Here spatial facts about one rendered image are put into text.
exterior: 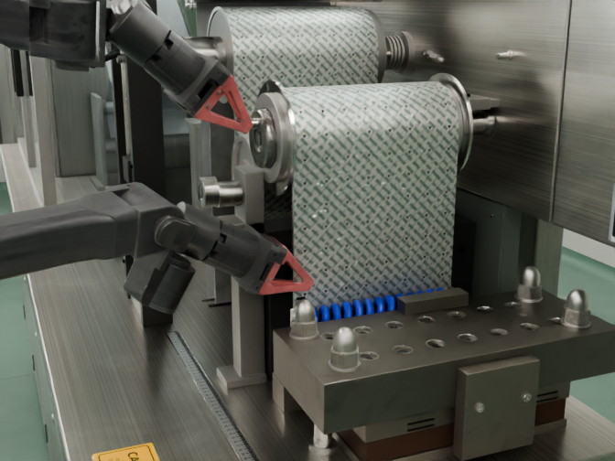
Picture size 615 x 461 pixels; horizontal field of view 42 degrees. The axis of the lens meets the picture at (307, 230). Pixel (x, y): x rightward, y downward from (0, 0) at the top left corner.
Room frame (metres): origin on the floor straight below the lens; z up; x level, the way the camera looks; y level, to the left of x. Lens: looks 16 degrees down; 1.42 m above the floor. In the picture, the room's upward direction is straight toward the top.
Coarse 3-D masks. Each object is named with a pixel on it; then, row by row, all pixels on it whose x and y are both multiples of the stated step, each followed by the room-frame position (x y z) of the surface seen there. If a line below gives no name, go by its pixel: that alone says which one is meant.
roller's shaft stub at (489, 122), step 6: (474, 114) 1.13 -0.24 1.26; (480, 114) 1.13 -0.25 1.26; (486, 114) 1.13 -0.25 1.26; (492, 114) 1.13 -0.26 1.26; (474, 120) 1.12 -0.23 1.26; (480, 120) 1.13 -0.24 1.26; (486, 120) 1.13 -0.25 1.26; (492, 120) 1.13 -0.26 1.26; (474, 126) 1.12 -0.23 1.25; (480, 126) 1.12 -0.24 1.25; (486, 126) 1.13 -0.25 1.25; (492, 126) 1.12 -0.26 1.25; (474, 132) 1.12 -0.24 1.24; (480, 132) 1.13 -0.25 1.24; (486, 132) 1.13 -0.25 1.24; (492, 132) 1.13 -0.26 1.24; (480, 138) 1.14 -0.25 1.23; (486, 138) 1.14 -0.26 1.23
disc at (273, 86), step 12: (264, 84) 1.05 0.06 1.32; (276, 84) 1.01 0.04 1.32; (276, 96) 1.01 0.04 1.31; (288, 108) 0.97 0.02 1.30; (288, 120) 0.97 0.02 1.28; (288, 132) 0.97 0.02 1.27; (288, 144) 0.97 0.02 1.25; (288, 156) 0.97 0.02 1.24; (288, 168) 0.97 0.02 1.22; (264, 180) 1.05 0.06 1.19; (288, 180) 0.97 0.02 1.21; (276, 192) 1.01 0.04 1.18
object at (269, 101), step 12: (264, 96) 1.02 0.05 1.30; (264, 108) 1.03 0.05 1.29; (276, 108) 0.99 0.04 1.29; (276, 120) 0.98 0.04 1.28; (276, 132) 0.98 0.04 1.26; (276, 144) 0.98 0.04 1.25; (276, 156) 0.98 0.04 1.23; (264, 168) 1.03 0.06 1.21; (276, 168) 0.98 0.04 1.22; (276, 180) 0.99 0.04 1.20
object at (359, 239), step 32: (320, 192) 0.98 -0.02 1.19; (352, 192) 1.00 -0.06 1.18; (384, 192) 1.01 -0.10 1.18; (416, 192) 1.03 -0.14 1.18; (448, 192) 1.05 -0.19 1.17; (320, 224) 0.98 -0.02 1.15; (352, 224) 1.00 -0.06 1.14; (384, 224) 1.02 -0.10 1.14; (416, 224) 1.03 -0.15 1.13; (448, 224) 1.05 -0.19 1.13; (320, 256) 0.98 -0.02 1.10; (352, 256) 1.00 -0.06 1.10; (384, 256) 1.02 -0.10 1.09; (416, 256) 1.03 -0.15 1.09; (448, 256) 1.05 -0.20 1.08; (320, 288) 0.98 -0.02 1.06; (352, 288) 1.00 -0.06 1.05; (384, 288) 1.02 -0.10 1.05; (416, 288) 1.04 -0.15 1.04
